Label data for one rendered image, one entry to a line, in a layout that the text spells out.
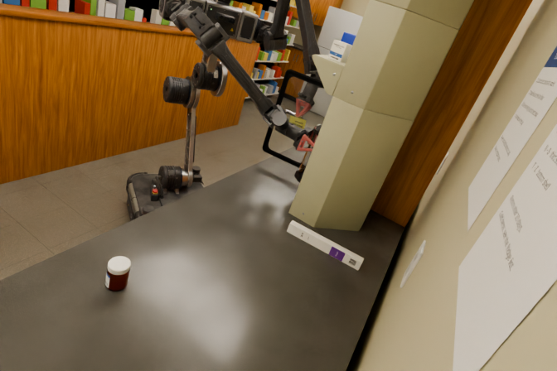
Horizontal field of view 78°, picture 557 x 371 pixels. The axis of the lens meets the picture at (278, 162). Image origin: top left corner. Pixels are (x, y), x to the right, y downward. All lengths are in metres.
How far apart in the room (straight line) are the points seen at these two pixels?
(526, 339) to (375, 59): 0.93
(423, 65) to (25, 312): 1.18
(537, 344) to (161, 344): 0.70
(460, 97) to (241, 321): 1.08
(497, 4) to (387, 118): 0.54
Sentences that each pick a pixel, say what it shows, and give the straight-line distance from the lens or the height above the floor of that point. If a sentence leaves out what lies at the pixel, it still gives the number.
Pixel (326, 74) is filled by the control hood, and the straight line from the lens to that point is 1.16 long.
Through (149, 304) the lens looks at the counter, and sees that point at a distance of 0.90.
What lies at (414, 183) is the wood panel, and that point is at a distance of 1.54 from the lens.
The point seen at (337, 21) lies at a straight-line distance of 6.35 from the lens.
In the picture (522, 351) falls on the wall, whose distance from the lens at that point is 0.28.
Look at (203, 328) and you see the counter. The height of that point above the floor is 0.94.
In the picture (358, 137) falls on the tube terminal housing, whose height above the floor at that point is 1.32.
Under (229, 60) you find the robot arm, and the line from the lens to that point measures 1.35.
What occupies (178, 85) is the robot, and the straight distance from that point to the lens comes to 2.45.
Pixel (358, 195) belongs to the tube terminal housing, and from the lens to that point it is 1.29.
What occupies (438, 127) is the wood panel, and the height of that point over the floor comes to 1.39.
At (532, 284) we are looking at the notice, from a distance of 0.30.
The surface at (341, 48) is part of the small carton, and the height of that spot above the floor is 1.55.
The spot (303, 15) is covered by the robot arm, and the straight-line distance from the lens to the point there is 1.62.
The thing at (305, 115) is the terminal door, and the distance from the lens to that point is 1.52.
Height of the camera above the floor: 1.63
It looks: 24 degrees down
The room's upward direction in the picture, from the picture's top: 19 degrees clockwise
